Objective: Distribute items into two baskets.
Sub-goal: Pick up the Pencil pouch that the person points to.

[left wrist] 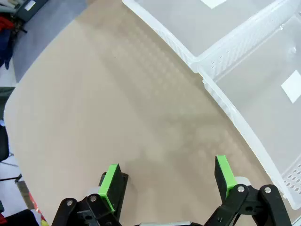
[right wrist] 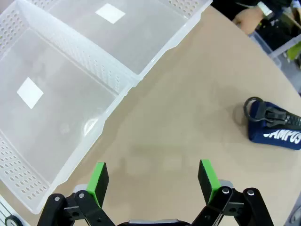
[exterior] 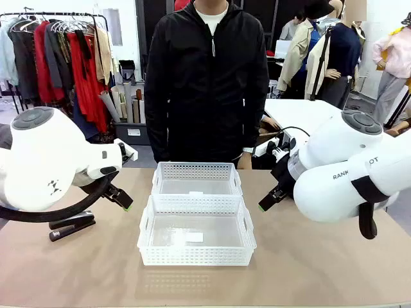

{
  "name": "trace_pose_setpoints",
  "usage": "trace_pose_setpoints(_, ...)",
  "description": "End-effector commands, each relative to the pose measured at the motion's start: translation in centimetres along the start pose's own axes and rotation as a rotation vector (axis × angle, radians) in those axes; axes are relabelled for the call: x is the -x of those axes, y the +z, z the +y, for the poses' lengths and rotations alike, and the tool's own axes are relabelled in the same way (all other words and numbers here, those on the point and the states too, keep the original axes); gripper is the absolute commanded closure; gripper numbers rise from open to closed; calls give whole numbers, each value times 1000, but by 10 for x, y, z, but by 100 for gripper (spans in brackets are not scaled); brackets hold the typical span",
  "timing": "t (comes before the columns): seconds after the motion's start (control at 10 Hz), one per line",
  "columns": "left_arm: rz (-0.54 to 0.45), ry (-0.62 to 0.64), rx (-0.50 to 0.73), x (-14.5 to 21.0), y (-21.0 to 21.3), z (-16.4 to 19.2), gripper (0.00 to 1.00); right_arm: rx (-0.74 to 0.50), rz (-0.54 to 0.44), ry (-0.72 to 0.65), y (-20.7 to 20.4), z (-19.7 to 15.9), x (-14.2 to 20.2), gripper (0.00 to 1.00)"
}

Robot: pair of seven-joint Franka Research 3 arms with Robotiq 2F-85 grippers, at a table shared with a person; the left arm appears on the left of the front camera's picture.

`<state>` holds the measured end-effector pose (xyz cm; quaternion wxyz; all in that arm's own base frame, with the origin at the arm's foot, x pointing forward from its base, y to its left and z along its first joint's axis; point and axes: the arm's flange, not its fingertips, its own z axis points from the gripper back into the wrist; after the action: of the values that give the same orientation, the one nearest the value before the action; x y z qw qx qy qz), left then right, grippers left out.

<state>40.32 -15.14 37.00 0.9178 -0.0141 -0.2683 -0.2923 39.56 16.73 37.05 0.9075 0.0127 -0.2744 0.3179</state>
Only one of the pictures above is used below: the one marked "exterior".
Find dark blue garment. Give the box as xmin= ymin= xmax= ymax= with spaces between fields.
xmin=72 ymin=92 xmax=100 ymax=142

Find dark checked hanging coat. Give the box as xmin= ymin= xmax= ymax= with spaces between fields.
xmin=8 ymin=22 xmax=41 ymax=101

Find thick black arm hose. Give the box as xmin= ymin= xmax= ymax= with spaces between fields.
xmin=351 ymin=175 xmax=391 ymax=241
xmin=0 ymin=166 xmax=120 ymax=223

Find mannequin in beige trench coat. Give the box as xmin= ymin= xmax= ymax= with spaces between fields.
xmin=276 ymin=17 xmax=331 ymax=101

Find person torso in black jacket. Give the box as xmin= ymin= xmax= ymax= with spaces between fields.
xmin=143 ymin=0 xmax=270 ymax=170

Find grey plastic storage bin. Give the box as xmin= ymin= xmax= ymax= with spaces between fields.
xmin=114 ymin=121 xmax=152 ymax=146

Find mannequin in pink jacket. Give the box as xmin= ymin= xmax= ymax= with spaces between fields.
xmin=371 ymin=12 xmax=411 ymax=128

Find white table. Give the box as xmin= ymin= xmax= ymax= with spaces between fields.
xmin=263 ymin=98 xmax=346 ymax=151

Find person left forearm black sleeve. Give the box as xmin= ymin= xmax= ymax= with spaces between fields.
xmin=239 ymin=99 xmax=270 ymax=155

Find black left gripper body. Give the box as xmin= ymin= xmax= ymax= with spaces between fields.
xmin=103 ymin=180 xmax=122 ymax=200

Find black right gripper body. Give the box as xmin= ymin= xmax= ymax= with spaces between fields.
xmin=270 ymin=157 xmax=298 ymax=197

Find thin black camera cable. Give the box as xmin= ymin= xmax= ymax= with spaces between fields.
xmin=274 ymin=126 xmax=311 ymax=145

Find thick black left arm hose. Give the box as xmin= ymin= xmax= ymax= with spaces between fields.
xmin=0 ymin=166 xmax=120 ymax=223

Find grey jacket on chair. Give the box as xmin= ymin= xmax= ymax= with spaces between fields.
xmin=0 ymin=123 xmax=13 ymax=150

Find person right forearm black sleeve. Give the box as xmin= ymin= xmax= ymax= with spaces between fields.
xmin=144 ymin=105 xmax=170 ymax=164

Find light blue hanging garment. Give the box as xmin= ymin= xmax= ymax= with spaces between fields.
xmin=0 ymin=17 xmax=19 ymax=87

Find tall grey paper roll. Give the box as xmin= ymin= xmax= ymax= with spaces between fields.
xmin=123 ymin=80 xmax=134 ymax=124

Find thick black right arm hose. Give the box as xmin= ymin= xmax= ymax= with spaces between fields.
xmin=351 ymin=175 xmax=391 ymax=241

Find large white perforated plastic basket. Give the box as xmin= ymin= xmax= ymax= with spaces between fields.
xmin=137 ymin=193 xmax=258 ymax=267

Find grey hanging jacket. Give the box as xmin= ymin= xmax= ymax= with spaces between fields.
xmin=44 ymin=22 xmax=74 ymax=91

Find cream paper roll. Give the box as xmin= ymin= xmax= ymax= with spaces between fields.
xmin=110 ymin=85 xmax=125 ymax=123

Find black stand legs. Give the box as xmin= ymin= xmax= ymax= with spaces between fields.
xmin=383 ymin=89 xmax=411 ymax=129

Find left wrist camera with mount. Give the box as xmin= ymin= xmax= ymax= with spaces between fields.
xmin=114 ymin=138 xmax=139 ymax=162

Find pale wall poster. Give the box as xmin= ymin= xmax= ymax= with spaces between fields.
xmin=107 ymin=8 xmax=123 ymax=47

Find black hat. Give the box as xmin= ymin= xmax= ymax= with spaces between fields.
xmin=304 ymin=0 xmax=335 ymax=19

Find mannequin in navy top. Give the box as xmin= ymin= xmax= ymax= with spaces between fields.
xmin=316 ymin=0 xmax=366 ymax=110

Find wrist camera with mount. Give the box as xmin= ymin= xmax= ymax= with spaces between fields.
xmin=114 ymin=138 xmax=139 ymax=162
xmin=253 ymin=133 xmax=298 ymax=160

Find olive patterned hanging garment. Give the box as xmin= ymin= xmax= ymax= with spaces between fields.
xmin=57 ymin=30 xmax=71 ymax=65

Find leaning grey paper roll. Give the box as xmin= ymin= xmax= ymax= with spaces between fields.
xmin=98 ymin=89 xmax=121 ymax=123

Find person left hand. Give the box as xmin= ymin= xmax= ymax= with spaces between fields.
xmin=236 ymin=153 xmax=254 ymax=170

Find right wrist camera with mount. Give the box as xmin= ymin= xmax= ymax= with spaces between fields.
xmin=253 ymin=133 xmax=298 ymax=160

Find beige hanging garment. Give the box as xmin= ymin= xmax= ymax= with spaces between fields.
xmin=92 ymin=27 xmax=115 ymax=87

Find black metal clothes rack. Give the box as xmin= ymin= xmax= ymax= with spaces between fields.
xmin=0 ymin=6 xmax=112 ymax=142

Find white laptop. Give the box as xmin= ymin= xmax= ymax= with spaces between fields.
xmin=275 ymin=40 xmax=292 ymax=60

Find black stapler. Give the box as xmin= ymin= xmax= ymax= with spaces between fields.
xmin=48 ymin=210 xmax=97 ymax=243

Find small white perforated plastic basket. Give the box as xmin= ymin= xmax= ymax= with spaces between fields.
xmin=151 ymin=161 xmax=244 ymax=197

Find black bag on stand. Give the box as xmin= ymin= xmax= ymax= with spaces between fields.
xmin=118 ymin=60 xmax=136 ymax=87

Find red hanging coat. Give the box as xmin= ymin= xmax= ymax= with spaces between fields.
xmin=33 ymin=21 xmax=67 ymax=104

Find black hanging scarf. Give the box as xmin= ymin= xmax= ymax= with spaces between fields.
xmin=74 ymin=30 xmax=93 ymax=81

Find brown paper roll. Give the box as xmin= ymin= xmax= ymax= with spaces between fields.
xmin=135 ymin=89 xmax=143 ymax=124

